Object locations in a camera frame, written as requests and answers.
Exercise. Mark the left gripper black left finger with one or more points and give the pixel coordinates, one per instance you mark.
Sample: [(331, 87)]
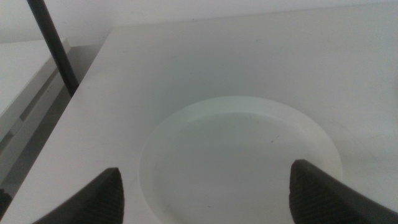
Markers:
[(99, 202)]

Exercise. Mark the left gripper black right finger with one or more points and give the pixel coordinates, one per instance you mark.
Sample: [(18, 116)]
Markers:
[(320, 199)]

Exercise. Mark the white shallow bowl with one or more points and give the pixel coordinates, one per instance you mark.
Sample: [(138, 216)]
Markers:
[(230, 161)]

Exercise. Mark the white side shelf unit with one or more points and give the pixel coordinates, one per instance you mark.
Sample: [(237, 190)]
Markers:
[(21, 81)]

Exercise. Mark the black slanted pole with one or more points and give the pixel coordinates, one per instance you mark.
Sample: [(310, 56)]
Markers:
[(54, 46)]

